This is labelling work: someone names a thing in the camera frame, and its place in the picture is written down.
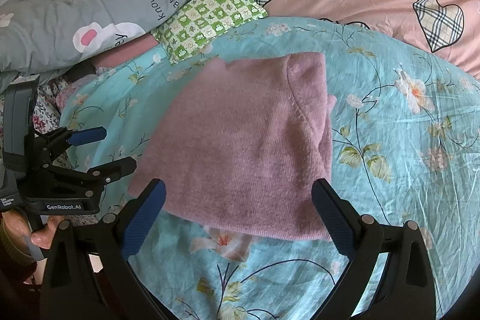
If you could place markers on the person's left hand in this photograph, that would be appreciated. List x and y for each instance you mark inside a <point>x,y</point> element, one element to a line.
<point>45,235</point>

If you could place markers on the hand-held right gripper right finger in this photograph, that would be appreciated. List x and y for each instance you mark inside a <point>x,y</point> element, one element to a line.
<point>332,218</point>

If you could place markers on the dark pink cloth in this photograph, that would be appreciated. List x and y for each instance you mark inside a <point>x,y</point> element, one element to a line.
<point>123,55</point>

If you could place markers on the grey printed pillow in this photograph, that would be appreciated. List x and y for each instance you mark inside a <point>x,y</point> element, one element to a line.
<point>75,5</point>

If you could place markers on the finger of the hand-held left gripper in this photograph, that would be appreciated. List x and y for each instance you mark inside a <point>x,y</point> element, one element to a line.
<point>88,135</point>
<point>112,168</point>

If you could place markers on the dark floral cloth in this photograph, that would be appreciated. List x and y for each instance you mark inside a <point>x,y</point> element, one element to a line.
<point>47,106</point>

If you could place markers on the blue floral bed sheet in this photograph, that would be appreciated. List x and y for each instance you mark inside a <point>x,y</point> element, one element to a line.
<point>390,162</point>

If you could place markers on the person's left forearm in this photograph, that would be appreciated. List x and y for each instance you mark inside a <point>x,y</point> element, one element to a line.
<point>17,267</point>

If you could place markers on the green checked pillow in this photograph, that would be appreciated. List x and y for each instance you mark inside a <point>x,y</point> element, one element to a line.
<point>210,16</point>

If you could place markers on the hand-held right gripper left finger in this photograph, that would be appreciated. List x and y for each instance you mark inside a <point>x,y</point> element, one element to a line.
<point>144,218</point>

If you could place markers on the pink knit sweater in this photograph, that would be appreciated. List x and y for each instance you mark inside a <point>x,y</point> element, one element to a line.
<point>240,155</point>

